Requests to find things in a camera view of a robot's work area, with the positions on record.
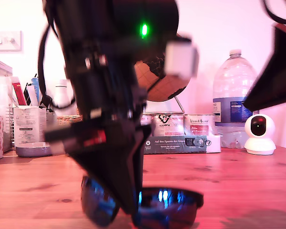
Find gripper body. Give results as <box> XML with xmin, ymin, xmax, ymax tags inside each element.
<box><xmin>44</xmin><ymin>69</ymin><xmax>156</xmax><ymax>155</ymax></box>

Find black sunglasses blue mirrored lenses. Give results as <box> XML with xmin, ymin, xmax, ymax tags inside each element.
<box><xmin>80</xmin><ymin>176</ymin><xmax>204</xmax><ymax>229</ymax></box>

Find large clear water bottle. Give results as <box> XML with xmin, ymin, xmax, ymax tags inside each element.
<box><xmin>212</xmin><ymin>49</ymin><xmax>260</xmax><ymax>150</ymax></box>

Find white insulated bottle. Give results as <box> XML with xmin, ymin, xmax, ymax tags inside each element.
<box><xmin>53</xmin><ymin>79</ymin><xmax>74</xmax><ymax>108</ymax></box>

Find printed cardboard can tray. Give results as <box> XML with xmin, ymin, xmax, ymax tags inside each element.
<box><xmin>143</xmin><ymin>135</ymin><xmax>222</xmax><ymax>155</ymax></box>

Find cork globe on metal stand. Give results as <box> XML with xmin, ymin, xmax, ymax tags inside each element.
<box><xmin>133</xmin><ymin>32</ymin><xmax>193</xmax><ymax>116</ymax></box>

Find tin can red label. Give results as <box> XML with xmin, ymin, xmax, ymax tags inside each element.
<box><xmin>183</xmin><ymin>114</ymin><xmax>216</xmax><ymax>137</ymax></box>

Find white cardboard pen box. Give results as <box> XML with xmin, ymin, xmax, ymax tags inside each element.
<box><xmin>13</xmin><ymin>106</ymin><xmax>48</xmax><ymax>146</ymax></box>

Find red flat box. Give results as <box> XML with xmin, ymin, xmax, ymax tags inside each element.
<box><xmin>11</xmin><ymin>82</ymin><xmax>27</xmax><ymax>106</ymax></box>

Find shallow grey bowl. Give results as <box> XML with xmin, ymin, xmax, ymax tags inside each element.
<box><xmin>15</xmin><ymin>142</ymin><xmax>54</xmax><ymax>157</ymax></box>

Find clear plastic lidded container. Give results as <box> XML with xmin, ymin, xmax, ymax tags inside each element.
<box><xmin>0</xmin><ymin>59</ymin><xmax>14</xmax><ymax>153</ymax></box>

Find wicker basket with handle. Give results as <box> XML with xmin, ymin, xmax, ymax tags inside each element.
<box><xmin>57</xmin><ymin>114</ymin><xmax>83</xmax><ymax>126</ymax></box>

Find small white round camera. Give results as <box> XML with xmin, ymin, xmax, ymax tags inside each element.
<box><xmin>243</xmin><ymin>114</ymin><xmax>276</xmax><ymax>156</ymax></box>

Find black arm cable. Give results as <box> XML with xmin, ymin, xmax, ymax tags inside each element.
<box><xmin>261</xmin><ymin>0</ymin><xmax>286</xmax><ymax>24</ymax></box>
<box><xmin>37</xmin><ymin>22</ymin><xmax>77</xmax><ymax>110</ymax></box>

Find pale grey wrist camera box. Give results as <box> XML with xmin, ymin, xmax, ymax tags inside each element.
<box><xmin>146</xmin><ymin>35</ymin><xmax>199</xmax><ymax>94</ymax></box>

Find metal wire rack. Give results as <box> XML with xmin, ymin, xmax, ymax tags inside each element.
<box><xmin>6</xmin><ymin>104</ymin><xmax>15</xmax><ymax>148</ymax></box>

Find white wall switch plate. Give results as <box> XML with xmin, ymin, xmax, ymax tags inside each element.
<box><xmin>0</xmin><ymin>31</ymin><xmax>22</xmax><ymax>52</ymax></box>

